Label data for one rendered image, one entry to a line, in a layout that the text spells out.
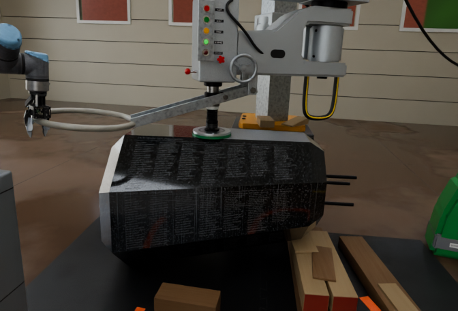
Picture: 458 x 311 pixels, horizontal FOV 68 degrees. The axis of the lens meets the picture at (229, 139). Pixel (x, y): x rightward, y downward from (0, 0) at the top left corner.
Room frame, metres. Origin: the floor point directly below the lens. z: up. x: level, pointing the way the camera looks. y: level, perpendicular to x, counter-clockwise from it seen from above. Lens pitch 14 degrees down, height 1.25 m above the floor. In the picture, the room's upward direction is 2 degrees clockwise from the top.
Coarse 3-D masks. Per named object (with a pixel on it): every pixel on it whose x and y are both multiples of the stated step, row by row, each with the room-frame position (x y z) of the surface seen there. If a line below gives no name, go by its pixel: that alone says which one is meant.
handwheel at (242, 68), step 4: (236, 56) 1.74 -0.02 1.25; (240, 56) 1.74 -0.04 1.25; (244, 56) 1.75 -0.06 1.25; (248, 56) 1.75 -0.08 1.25; (232, 60) 1.73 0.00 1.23; (252, 60) 1.76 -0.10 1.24; (232, 64) 1.73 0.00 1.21; (236, 64) 1.74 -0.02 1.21; (244, 64) 1.74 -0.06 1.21; (248, 64) 1.76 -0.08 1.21; (252, 64) 1.76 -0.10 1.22; (256, 64) 1.77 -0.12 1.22; (240, 68) 1.74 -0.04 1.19; (244, 68) 1.74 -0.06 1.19; (248, 68) 1.75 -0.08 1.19; (256, 68) 1.76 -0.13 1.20; (232, 72) 1.73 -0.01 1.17; (244, 72) 1.74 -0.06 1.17; (256, 72) 1.77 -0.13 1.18; (232, 76) 1.73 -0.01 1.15; (244, 76) 1.75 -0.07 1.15; (252, 76) 1.76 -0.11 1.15; (236, 80) 1.74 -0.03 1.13; (240, 80) 1.74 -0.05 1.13; (244, 80) 1.75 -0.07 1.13; (248, 80) 1.75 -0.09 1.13
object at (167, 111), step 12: (216, 96) 1.81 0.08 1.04; (228, 96) 1.83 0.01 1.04; (240, 96) 1.85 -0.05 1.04; (156, 108) 1.83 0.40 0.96; (168, 108) 1.74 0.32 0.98; (180, 108) 1.76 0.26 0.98; (192, 108) 1.78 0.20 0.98; (132, 120) 1.69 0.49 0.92; (144, 120) 1.71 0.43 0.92; (156, 120) 1.73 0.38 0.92
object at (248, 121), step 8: (240, 120) 2.56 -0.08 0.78; (248, 120) 2.58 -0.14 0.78; (256, 120) 2.59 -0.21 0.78; (248, 128) 2.44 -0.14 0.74; (256, 128) 2.43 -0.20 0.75; (264, 128) 2.43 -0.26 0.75; (272, 128) 2.42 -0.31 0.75; (280, 128) 2.42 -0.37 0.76; (288, 128) 2.41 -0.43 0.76; (296, 128) 2.41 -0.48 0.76; (304, 128) 2.43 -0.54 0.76
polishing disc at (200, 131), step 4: (196, 128) 1.90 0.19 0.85; (200, 128) 1.90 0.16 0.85; (220, 128) 1.92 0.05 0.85; (224, 128) 1.93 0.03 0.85; (196, 132) 1.80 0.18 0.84; (200, 132) 1.79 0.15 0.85; (204, 132) 1.80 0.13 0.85; (208, 132) 1.80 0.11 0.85; (212, 132) 1.81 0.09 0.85; (216, 132) 1.81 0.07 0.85; (220, 132) 1.81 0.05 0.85; (224, 132) 1.82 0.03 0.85; (228, 132) 1.82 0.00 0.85
